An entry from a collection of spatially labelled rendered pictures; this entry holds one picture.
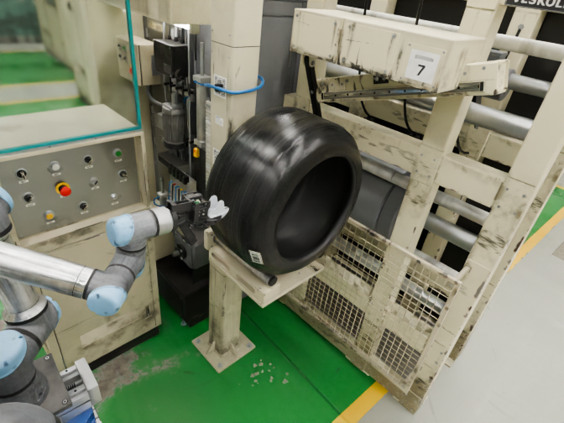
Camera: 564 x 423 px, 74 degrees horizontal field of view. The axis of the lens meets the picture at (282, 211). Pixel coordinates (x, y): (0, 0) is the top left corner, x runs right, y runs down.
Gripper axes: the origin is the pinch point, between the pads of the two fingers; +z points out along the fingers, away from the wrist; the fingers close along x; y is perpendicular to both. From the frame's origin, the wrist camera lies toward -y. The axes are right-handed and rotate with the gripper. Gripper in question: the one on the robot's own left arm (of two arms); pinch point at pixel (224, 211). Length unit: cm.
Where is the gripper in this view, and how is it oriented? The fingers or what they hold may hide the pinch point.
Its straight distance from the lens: 119.2
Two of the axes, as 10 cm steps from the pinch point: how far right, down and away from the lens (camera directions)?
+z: 6.9, -2.0, 6.9
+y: 1.9, -8.7, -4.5
